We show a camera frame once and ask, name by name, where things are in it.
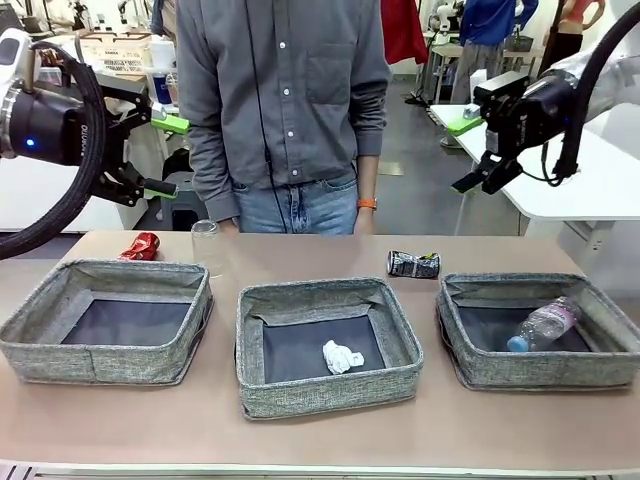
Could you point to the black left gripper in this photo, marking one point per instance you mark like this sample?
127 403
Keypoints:
50 130

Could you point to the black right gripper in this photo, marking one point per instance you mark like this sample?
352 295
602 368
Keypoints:
540 115

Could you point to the crushed red soda can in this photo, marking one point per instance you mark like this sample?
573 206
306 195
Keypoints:
142 247

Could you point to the clear plastic cup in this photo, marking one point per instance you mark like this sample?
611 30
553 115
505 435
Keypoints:
206 247

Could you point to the clear plastic water bottle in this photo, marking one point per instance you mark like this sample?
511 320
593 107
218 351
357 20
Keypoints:
545 322

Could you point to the white tissue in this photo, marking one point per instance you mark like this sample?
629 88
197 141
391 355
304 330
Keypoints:
342 356

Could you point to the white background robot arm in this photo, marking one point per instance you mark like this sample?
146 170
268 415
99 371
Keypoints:
442 15

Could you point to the person's left forearm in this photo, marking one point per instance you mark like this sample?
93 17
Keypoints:
366 177

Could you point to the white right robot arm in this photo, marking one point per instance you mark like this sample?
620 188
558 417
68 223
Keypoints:
620 85

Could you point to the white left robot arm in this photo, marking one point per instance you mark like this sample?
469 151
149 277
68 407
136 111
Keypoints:
12 50

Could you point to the person's right forearm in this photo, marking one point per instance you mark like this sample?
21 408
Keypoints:
210 185

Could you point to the person's left hand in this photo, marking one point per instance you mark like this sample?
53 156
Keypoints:
366 220

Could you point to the grey plastic stool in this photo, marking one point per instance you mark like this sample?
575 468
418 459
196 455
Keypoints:
182 200

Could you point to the white table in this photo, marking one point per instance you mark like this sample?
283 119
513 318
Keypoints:
550 195

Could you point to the orange wristband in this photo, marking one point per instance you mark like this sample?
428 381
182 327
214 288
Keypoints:
367 202

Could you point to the mannequin in blue shirt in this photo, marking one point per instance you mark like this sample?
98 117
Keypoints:
482 25

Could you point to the crushed black drink can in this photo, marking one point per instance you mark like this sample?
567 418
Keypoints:
415 264

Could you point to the red cloth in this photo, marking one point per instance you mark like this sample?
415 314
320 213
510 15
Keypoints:
407 30

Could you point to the person in grey shirt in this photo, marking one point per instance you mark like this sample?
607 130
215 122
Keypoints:
280 75

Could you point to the mannequin in pink top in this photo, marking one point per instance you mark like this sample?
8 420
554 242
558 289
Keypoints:
575 20

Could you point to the grey fabric basket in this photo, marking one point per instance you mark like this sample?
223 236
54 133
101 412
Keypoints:
50 355
540 370
325 395

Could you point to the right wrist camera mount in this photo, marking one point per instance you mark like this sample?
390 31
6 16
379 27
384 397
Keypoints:
500 90

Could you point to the aluminium slotted base plate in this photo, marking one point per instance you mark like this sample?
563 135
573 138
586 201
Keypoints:
17 472

